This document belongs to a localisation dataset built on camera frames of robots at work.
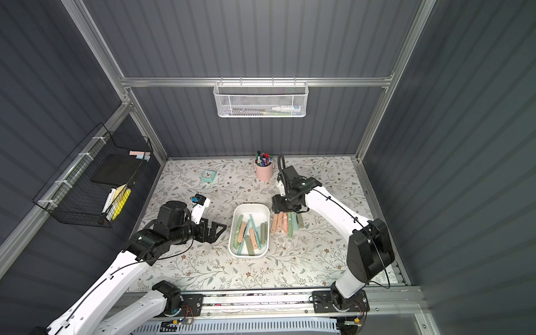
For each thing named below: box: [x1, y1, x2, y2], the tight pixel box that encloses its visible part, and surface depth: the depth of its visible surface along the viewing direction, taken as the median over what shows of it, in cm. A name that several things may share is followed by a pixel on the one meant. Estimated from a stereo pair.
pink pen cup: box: [254, 160, 274, 182], surface depth 113 cm
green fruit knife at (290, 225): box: [286, 212, 294, 238], surface depth 96 cm
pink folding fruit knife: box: [282, 212, 289, 235], surface depth 96 cm
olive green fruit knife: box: [244, 234, 255, 257], surface depth 88 cm
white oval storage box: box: [228, 203, 271, 259], surface depth 91 cm
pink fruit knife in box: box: [237, 221, 248, 244], surface depth 91 cm
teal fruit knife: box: [291, 212, 300, 232], surface depth 96 cm
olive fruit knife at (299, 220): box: [296, 212, 305, 229], surface depth 97 cm
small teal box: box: [201, 169, 217, 183], surface depth 112 cm
